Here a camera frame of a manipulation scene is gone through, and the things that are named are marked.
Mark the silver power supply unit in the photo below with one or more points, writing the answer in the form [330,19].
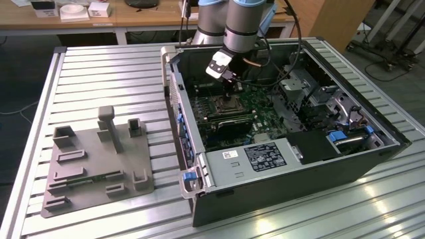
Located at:
[229,171]

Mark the CPU socket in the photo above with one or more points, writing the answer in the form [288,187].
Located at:
[232,110]

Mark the wooden cabinet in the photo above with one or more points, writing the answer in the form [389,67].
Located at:
[332,22]

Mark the white box with black top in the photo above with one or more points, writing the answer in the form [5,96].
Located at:
[44,12]

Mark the white power supply sticker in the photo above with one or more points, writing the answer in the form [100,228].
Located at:
[230,154]

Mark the small blue tab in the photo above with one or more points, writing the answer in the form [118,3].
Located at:
[369,130]

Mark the white round holder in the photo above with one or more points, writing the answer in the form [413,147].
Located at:
[74,16]

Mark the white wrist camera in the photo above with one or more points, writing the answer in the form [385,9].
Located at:
[218,63]

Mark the green RAM stick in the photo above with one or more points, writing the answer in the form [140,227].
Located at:
[88,179]
[229,117]

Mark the blue drive latch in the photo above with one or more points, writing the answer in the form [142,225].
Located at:
[336,136]

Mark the blue card latch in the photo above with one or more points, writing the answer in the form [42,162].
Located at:
[180,117]

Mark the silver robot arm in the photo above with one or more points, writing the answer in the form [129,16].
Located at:
[242,25]

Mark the black plastic shroud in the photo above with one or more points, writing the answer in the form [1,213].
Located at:
[312,147]

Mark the metal equipment stand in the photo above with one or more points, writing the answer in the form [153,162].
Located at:
[398,53]

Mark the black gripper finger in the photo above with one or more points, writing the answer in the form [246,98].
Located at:
[230,89]

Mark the grey parts rack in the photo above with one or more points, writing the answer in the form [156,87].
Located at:
[96,159]

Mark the black open PC case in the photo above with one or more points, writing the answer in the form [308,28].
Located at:
[281,196]

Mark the white printed box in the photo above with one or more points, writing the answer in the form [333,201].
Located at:
[98,11]

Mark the green motherboard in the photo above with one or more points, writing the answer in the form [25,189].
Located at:
[265,117]

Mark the metal drive cage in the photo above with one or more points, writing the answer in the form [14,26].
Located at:
[292,84]

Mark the wooden desk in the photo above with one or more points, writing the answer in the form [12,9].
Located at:
[149,17]

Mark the silver heat sink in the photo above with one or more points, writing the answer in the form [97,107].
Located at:
[264,137]

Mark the black power supply label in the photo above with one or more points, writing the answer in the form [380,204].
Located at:
[265,156]

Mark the graphics card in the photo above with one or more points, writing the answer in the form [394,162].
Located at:
[232,128]

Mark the black round object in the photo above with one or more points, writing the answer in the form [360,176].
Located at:
[142,3]

